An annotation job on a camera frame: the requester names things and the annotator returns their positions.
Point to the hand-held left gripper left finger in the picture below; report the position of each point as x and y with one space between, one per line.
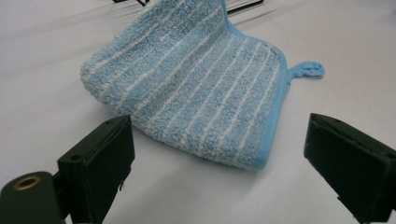
96 168

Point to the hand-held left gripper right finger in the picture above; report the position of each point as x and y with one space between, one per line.
351 168

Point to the blue white striped towel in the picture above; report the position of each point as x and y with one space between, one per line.
199 93

